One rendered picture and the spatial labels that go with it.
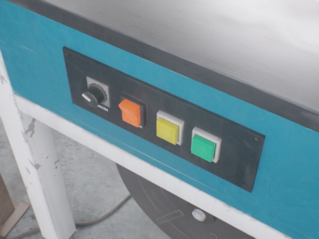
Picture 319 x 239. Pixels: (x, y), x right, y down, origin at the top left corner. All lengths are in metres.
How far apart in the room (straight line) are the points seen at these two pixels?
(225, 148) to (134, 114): 0.11
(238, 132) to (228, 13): 0.13
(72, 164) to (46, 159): 0.46
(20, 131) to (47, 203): 0.20
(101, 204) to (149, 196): 0.24
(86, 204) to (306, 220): 0.79
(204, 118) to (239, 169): 0.07
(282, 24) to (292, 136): 0.12
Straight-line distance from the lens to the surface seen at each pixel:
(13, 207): 1.23
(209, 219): 0.87
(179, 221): 1.01
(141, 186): 0.99
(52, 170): 0.88
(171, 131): 0.49
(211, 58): 0.44
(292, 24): 0.50
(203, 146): 0.48
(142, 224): 1.18
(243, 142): 0.46
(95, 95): 0.53
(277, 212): 0.52
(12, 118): 0.77
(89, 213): 1.21
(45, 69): 0.61
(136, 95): 0.51
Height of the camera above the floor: 1.01
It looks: 46 degrees down
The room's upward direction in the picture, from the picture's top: straight up
